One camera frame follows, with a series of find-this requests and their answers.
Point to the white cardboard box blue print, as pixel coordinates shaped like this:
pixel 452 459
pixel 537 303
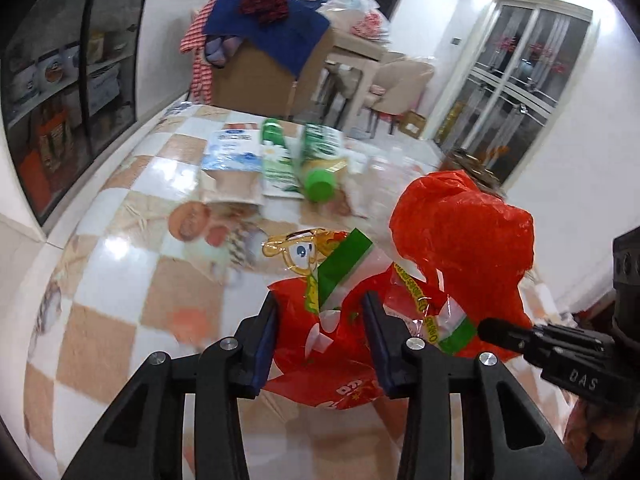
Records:
pixel 232 147

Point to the sliding glass door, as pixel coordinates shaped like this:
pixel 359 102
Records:
pixel 520 85

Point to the person's right forearm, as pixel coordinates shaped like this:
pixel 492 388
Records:
pixel 600 430

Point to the dark red knitted cloth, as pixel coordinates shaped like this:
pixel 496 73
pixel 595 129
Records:
pixel 262 2

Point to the white green daisy print pack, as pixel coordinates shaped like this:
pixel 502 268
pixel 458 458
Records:
pixel 277 165

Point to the glass display cabinet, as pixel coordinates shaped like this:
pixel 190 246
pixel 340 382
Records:
pixel 60 85

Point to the beige dining table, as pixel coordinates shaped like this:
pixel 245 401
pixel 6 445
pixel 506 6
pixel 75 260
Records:
pixel 357 52

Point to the small cardboard box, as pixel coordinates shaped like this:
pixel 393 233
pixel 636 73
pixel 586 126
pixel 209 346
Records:
pixel 412 124

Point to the blue cloth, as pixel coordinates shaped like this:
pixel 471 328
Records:
pixel 280 35

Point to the orange-red plastic bag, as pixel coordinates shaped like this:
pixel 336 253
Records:
pixel 460 230

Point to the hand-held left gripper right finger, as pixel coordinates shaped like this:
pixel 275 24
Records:
pixel 375 345

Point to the clear plastic bag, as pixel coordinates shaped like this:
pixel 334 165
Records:
pixel 380 170

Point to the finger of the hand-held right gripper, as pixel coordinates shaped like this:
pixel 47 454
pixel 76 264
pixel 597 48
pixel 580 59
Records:
pixel 510 337

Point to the cardboard box with clothes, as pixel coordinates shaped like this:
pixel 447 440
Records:
pixel 255 80

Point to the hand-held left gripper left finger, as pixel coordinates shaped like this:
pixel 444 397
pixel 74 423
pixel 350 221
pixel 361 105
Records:
pixel 265 345

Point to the red snack packet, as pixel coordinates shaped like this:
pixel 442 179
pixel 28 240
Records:
pixel 325 355

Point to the green capped drink bottle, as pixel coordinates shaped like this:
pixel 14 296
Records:
pixel 322 180

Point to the clear yellow green printed bag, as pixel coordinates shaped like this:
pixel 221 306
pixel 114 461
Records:
pixel 300 250

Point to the beige upholstered chair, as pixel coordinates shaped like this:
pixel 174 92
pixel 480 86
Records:
pixel 400 85

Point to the white plastic bag red print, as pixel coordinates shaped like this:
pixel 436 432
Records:
pixel 360 15

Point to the red checked cloth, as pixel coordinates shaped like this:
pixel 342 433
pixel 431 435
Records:
pixel 197 70

